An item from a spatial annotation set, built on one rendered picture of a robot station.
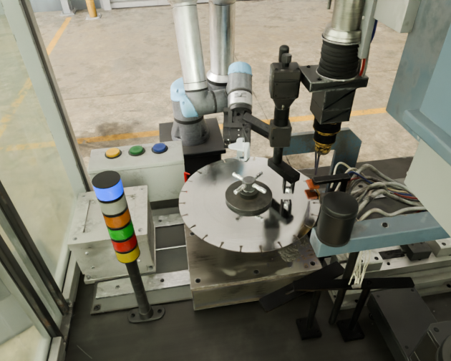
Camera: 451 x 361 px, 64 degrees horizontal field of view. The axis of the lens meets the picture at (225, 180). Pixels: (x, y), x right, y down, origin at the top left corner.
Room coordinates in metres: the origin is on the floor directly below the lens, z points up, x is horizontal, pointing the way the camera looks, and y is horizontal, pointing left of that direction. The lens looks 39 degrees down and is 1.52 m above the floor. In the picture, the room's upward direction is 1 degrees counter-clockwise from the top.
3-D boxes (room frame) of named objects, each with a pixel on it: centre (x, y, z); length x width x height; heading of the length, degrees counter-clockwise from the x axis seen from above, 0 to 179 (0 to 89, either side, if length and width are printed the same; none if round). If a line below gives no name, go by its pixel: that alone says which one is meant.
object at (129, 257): (0.45, 0.19, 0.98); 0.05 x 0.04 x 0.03; 8
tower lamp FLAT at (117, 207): (0.45, 0.19, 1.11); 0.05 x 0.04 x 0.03; 8
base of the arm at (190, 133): (1.23, 0.14, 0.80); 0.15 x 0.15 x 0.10
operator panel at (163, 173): (0.89, 0.27, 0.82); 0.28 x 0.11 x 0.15; 98
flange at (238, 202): (0.63, -0.05, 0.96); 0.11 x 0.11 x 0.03
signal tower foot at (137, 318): (0.45, 0.19, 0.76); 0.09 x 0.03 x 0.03; 98
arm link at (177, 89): (1.23, 0.13, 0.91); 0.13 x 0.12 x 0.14; 107
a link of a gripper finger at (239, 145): (0.82, -0.04, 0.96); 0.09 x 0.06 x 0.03; 177
